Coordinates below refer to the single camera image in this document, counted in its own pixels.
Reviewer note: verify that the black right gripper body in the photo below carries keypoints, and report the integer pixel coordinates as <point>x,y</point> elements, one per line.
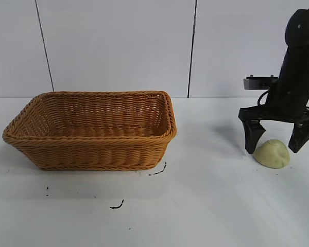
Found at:
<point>291,90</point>

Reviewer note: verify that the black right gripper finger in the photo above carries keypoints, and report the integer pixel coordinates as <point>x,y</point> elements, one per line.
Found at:
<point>252,137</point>
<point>300,139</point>

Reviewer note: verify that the pale yellow egg yolk pastry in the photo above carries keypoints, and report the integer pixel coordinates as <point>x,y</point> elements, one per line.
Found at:
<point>273,157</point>

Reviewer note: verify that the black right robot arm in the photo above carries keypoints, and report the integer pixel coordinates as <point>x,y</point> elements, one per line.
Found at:
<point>302,28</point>

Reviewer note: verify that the brown woven wicker basket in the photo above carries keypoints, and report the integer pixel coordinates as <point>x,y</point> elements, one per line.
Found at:
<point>92,151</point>

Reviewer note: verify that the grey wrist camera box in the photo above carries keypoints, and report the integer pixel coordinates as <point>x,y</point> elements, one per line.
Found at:
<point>257,83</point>

